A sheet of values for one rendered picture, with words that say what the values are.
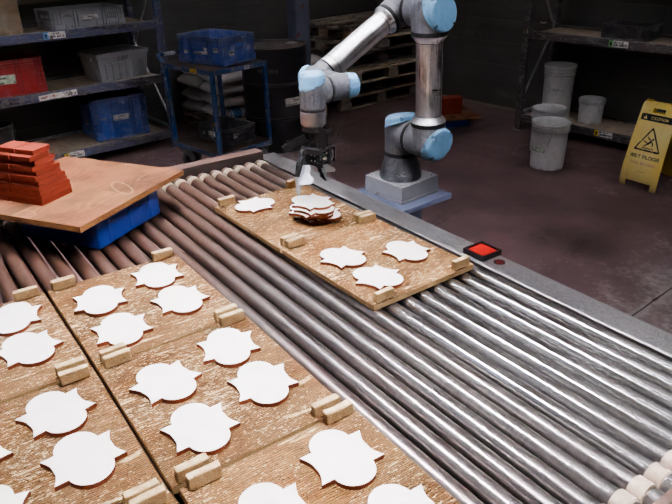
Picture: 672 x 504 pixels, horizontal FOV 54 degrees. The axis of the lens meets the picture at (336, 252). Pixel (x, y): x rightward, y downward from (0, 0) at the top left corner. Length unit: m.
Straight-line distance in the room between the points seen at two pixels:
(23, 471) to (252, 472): 0.39
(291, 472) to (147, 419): 0.31
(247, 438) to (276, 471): 0.10
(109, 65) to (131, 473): 5.08
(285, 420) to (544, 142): 4.41
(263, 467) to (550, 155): 4.55
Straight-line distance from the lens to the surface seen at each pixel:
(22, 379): 1.52
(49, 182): 2.14
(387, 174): 2.37
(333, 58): 2.10
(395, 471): 1.16
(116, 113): 6.15
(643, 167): 5.26
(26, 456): 1.32
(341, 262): 1.77
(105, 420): 1.34
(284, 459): 1.19
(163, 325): 1.59
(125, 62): 6.12
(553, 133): 5.39
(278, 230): 2.00
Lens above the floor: 1.75
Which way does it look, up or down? 26 degrees down
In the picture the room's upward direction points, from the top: 2 degrees counter-clockwise
